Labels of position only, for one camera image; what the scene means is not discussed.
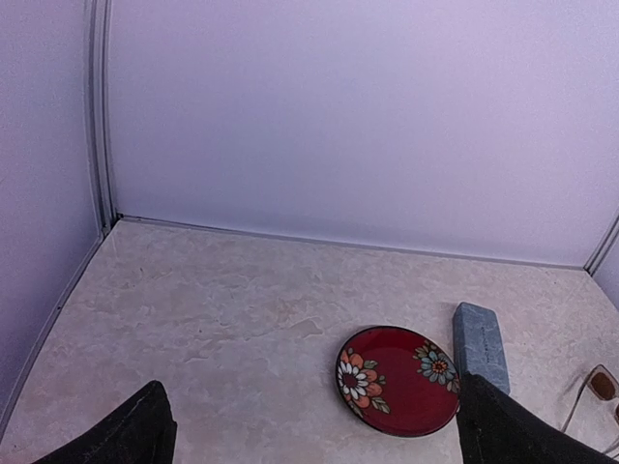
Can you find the metal corner post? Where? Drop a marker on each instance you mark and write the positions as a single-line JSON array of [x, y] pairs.
[[604, 246], [97, 114]]

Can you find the blue-grey hard glasses case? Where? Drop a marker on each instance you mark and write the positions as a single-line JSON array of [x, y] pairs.
[[478, 345]]

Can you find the left metal corner post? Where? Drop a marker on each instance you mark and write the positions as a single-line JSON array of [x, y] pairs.
[[97, 114]]

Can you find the red floral plate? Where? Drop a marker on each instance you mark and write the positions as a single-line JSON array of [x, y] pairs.
[[397, 381]]

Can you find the brown tinted sunglasses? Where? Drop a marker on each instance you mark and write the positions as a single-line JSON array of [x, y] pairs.
[[599, 381]]

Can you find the right metal corner post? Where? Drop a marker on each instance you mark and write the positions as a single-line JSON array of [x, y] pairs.
[[604, 246]]

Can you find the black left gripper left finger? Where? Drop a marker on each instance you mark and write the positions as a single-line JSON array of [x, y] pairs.
[[140, 430]]

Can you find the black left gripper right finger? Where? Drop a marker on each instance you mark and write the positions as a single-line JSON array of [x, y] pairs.
[[493, 428]]

